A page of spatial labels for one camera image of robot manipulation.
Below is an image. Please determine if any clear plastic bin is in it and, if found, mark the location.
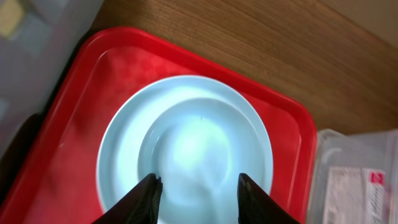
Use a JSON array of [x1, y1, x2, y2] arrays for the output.
[[306, 129, 397, 224]]

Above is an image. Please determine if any light blue plate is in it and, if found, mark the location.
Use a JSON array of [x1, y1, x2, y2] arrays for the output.
[[96, 75, 273, 223]]

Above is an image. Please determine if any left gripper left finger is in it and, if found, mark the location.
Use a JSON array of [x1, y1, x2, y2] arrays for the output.
[[93, 173, 163, 224]]

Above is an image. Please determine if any red plastic tray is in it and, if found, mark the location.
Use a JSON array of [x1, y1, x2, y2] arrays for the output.
[[1, 27, 317, 223]]

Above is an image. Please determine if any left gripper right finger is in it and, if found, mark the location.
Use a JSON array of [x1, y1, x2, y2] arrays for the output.
[[238, 173, 299, 224]]

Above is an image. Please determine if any grey dishwasher rack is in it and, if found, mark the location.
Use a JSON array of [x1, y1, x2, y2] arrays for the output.
[[1, 0, 103, 153]]

